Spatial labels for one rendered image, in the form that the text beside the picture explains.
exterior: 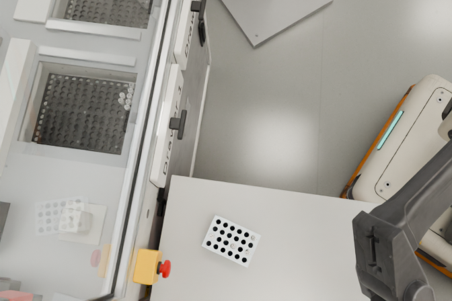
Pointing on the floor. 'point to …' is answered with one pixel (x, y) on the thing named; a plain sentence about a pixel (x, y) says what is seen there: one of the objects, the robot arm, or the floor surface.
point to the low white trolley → (187, 238)
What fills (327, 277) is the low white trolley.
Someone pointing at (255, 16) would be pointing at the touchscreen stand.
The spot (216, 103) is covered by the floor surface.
